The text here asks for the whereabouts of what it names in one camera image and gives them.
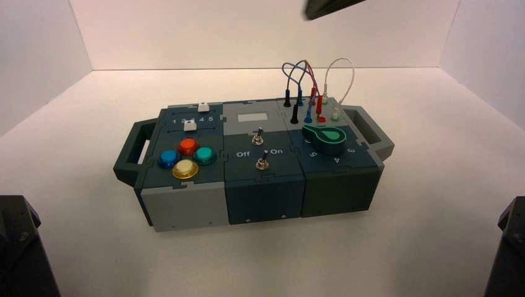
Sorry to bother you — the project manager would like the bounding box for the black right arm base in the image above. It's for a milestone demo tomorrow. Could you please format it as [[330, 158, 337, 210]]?
[[484, 196, 525, 297]]

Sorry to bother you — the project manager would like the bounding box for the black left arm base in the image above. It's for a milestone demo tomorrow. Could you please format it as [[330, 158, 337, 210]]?
[[0, 195, 63, 297]]

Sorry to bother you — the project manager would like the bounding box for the blue plug jumper cable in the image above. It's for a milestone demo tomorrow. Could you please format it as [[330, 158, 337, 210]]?
[[287, 61, 315, 124]]

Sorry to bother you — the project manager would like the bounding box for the modular blue grey control box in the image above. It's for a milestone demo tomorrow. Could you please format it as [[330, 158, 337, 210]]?
[[113, 97, 396, 233]]

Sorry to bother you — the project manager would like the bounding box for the white plug jumper cable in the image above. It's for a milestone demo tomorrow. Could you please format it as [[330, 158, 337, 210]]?
[[321, 57, 355, 122]]

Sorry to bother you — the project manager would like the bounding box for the red plug jumper cable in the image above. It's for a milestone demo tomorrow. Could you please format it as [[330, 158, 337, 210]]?
[[305, 60, 328, 118]]

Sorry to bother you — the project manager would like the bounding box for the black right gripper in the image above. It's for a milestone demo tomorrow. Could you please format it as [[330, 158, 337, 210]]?
[[305, 0, 367, 21]]

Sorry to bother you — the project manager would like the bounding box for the red round push button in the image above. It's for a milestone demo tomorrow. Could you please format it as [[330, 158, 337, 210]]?
[[177, 138, 201, 157]]

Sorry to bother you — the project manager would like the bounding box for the blue round push button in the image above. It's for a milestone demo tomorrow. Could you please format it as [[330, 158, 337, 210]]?
[[157, 150, 181, 170]]

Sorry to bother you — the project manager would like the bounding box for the green pointer rotary knob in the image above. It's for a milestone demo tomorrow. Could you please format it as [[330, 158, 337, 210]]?
[[302, 125, 348, 157]]

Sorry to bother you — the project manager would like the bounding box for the green round push button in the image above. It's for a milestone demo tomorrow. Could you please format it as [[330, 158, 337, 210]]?
[[193, 147, 217, 166]]

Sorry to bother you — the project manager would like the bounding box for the black plug jumper cable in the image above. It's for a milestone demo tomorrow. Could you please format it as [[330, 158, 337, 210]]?
[[282, 61, 309, 125]]

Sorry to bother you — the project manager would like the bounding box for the yellow round push button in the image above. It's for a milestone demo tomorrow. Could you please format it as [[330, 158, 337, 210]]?
[[172, 159, 200, 180]]

